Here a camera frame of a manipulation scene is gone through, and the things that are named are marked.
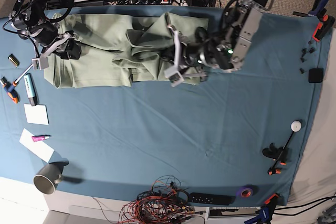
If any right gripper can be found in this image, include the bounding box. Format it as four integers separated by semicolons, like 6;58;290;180
40;31;81;60

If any white round puck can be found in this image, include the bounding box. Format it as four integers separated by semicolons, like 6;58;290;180
290;120;302;132

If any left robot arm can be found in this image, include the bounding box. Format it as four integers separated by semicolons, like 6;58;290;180
164;0;274;86

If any green T-shirt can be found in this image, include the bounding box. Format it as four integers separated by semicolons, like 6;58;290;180
44;12;208;89

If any white paper strip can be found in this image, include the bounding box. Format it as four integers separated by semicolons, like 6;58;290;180
19;129;54;163

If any white paper square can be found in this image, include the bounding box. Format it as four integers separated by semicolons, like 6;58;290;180
24;104;49;125

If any blue table cloth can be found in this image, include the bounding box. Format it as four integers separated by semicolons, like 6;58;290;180
1;14;332;206

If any light blue highlighter marker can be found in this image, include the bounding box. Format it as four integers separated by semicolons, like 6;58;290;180
24;73;38;106

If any black orange bar clamp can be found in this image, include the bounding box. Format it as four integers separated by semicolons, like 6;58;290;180
262;131;295;175

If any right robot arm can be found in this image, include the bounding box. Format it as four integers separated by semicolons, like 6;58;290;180
8;0;81;69

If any black remote control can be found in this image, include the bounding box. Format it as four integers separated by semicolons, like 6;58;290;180
188;193;235;206

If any small black lighter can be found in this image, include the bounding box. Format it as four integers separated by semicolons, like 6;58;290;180
8;54;20;67

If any black square box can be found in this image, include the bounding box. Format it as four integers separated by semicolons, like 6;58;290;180
308;68;324;83

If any blue orange bar clamp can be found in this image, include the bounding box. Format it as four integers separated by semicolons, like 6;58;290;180
244;193;279;224

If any red black wire bundle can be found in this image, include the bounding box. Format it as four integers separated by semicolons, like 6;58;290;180
91;175;207;224

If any purple tape roll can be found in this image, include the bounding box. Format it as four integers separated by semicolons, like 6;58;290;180
236;185;255;198

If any grey ceramic mug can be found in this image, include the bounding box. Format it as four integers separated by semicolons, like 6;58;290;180
33;164;63;195

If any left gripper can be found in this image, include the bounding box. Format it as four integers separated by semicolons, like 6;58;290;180
160;24;207;81

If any orange black corner clamp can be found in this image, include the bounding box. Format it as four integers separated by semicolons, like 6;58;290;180
308;0;335;42

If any pink glue tube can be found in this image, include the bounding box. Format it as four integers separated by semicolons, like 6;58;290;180
31;135;50;142

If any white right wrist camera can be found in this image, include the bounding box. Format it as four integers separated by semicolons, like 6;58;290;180
32;57;49;70

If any orange blue screwdriver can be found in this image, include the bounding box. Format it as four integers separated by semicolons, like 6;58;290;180
1;63;33;104

